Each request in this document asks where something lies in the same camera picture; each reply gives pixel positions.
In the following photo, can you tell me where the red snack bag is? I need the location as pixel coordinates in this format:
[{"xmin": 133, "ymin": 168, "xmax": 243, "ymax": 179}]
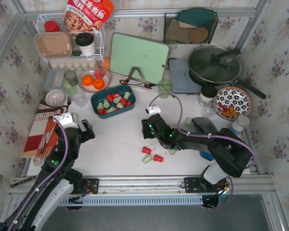
[{"xmin": 63, "ymin": 0, "xmax": 114, "ymax": 32}]

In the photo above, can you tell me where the grey blue cloth pad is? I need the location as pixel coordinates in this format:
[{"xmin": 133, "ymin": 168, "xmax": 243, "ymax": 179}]
[{"xmin": 192, "ymin": 117, "xmax": 218, "ymax": 134}]

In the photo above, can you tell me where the striped orange cloth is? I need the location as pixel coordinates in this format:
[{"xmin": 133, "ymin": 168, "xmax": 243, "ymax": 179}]
[{"xmin": 23, "ymin": 100, "xmax": 68, "ymax": 158}]

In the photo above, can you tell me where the mint green cutting board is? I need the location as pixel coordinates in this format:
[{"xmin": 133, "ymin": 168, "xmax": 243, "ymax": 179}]
[{"xmin": 110, "ymin": 33, "xmax": 169, "ymax": 84}]

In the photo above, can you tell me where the blue floral plate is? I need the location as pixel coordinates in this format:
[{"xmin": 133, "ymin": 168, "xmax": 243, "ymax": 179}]
[{"xmin": 213, "ymin": 87, "xmax": 252, "ymax": 121}]

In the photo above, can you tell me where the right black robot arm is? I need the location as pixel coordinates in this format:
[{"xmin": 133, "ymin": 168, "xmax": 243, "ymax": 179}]
[{"xmin": 141, "ymin": 114, "xmax": 252, "ymax": 184}]

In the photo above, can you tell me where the white cup black lid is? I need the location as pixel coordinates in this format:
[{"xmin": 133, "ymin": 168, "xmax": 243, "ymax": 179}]
[{"xmin": 75, "ymin": 32, "xmax": 95, "ymax": 55}]

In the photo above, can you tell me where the green glass cup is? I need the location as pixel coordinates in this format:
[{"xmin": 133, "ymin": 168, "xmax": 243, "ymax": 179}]
[{"xmin": 158, "ymin": 79, "xmax": 172, "ymax": 99}]

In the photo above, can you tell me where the black lid jar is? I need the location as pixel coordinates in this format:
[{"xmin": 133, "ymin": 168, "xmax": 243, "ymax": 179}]
[{"xmin": 198, "ymin": 84, "xmax": 217, "ymax": 106}]

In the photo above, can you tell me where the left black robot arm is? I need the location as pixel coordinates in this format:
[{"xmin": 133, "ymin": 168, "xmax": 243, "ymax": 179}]
[{"xmin": 0, "ymin": 117, "xmax": 95, "ymax": 231}]

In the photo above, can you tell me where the white wire rack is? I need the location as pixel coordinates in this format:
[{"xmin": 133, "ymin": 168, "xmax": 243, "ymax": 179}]
[{"xmin": 36, "ymin": 13, "xmax": 105, "ymax": 62}]

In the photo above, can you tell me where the white bottle silver cap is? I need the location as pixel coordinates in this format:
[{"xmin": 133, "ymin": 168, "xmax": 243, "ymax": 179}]
[{"xmin": 230, "ymin": 115, "xmax": 250, "ymax": 135}]

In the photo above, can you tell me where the black mesh organizer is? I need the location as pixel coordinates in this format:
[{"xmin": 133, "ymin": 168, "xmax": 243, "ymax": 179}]
[{"xmin": 163, "ymin": 8, "xmax": 219, "ymax": 44}]

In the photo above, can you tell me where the green tinted glass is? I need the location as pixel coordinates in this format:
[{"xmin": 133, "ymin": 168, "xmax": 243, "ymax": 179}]
[{"xmin": 62, "ymin": 70, "xmax": 78, "ymax": 95}]

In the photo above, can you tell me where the green capsule bottom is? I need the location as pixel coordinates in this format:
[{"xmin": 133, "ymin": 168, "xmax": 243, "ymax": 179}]
[{"xmin": 142, "ymin": 155, "xmax": 153, "ymax": 164}]

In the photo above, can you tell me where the small white colander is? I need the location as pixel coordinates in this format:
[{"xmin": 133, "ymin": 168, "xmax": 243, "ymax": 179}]
[{"xmin": 45, "ymin": 90, "xmax": 65, "ymax": 107}]

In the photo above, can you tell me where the black frying pan with lid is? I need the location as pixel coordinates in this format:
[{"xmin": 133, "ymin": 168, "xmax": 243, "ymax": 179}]
[{"xmin": 187, "ymin": 45, "xmax": 266, "ymax": 99}]

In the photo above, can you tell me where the red lid jar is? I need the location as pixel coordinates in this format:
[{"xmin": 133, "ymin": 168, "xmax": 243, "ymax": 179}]
[{"xmin": 44, "ymin": 20, "xmax": 60, "ymax": 32}]

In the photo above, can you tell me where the clear plastic cup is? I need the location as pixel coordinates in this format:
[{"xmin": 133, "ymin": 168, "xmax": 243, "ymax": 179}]
[{"xmin": 71, "ymin": 89, "xmax": 87, "ymax": 107}]

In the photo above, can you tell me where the green capsule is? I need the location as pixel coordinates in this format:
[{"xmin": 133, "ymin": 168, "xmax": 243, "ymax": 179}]
[
  {"xmin": 103, "ymin": 100, "xmax": 110, "ymax": 108},
  {"xmin": 184, "ymin": 117, "xmax": 193, "ymax": 126},
  {"xmin": 168, "ymin": 149, "xmax": 176, "ymax": 155},
  {"xmin": 142, "ymin": 155, "xmax": 153, "ymax": 164}
]

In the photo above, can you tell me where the egg tray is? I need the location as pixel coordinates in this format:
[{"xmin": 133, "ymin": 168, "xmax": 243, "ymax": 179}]
[{"xmin": 49, "ymin": 60, "xmax": 99, "ymax": 71}]

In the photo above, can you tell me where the fruit bowl plate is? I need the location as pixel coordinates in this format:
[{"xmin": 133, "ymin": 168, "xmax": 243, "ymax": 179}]
[{"xmin": 79, "ymin": 68, "xmax": 111, "ymax": 93}]

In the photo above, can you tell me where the beige food container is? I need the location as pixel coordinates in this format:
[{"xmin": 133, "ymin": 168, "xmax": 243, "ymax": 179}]
[{"xmin": 35, "ymin": 31, "xmax": 74, "ymax": 59}]

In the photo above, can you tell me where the teal storage basket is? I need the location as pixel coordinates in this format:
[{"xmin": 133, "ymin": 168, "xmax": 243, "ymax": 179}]
[{"xmin": 91, "ymin": 85, "xmax": 136, "ymax": 119}]

